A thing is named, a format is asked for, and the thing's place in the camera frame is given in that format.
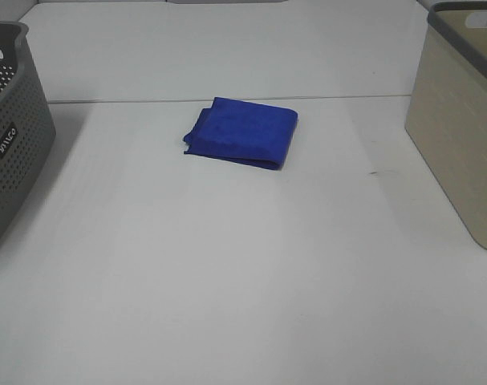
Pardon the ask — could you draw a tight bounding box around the grey perforated plastic basket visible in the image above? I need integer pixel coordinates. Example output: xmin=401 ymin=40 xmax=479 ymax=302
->
xmin=0 ymin=21 xmax=56 ymax=239

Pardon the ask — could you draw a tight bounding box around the beige plastic bin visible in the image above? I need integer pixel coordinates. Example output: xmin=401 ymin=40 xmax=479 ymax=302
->
xmin=405 ymin=1 xmax=487 ymax=249

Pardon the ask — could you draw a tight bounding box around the blue towel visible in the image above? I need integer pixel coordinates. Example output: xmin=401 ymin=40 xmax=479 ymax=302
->
xmin=183 ymin=97 xmax=298 ymax=170

